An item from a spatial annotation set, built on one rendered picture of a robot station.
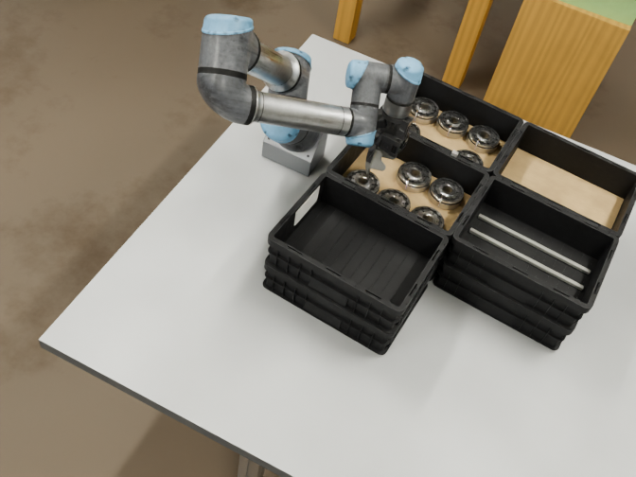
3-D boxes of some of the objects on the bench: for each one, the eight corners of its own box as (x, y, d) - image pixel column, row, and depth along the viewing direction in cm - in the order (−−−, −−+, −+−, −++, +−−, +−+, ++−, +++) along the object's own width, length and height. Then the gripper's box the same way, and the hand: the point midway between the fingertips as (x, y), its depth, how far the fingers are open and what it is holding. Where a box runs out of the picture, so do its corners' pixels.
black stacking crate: (429, 286, 207) (440, 261, 198) (468, 223, 224) (480, 198, 215) (556, 355, 197) (573, 333, 188) (586, 284, 215) (603, 261, 206)
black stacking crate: (258, 288, 198) (261, 262, 189) (313, 222, 216) (318, 196, 207) (382, 360, 189) (392, 337, 180) (429, 286, 207) (439, 261, 197)
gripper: (402, 130, 186) (381, 189, 201) (420, 110, 195) (398, 168, 209) (374, 115, 188) (356, 176, 203) (393, 97, 197) (374, 156, 211)
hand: (370, 165), depth 206 cm, fingers open, 5 cm apart
